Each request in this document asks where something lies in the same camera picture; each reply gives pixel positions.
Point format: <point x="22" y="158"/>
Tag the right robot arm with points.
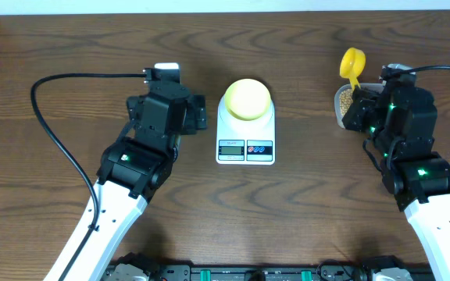
<point x="400" y="121"/>

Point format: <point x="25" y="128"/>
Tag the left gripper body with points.
<point x="189" y="123"/>

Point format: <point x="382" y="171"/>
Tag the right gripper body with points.
<point x="363" y="118"/>

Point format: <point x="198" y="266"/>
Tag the clear plastic container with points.
<point x="377" y="87"/>

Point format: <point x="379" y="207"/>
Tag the white digital kitchen scale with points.
<point x="240" y="142"/>

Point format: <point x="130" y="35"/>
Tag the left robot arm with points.
<point x="132" y="169"/>

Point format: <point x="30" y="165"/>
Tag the yellow measuring scoop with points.
<point x="352" y="64"/>

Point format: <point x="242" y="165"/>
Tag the soybeans pile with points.
<point x="345" y="99"/>

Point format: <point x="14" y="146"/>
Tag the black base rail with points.
<point x="133" y="267"/>

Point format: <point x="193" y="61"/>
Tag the pale yellow bowl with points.
<point x="247" y="99"/>

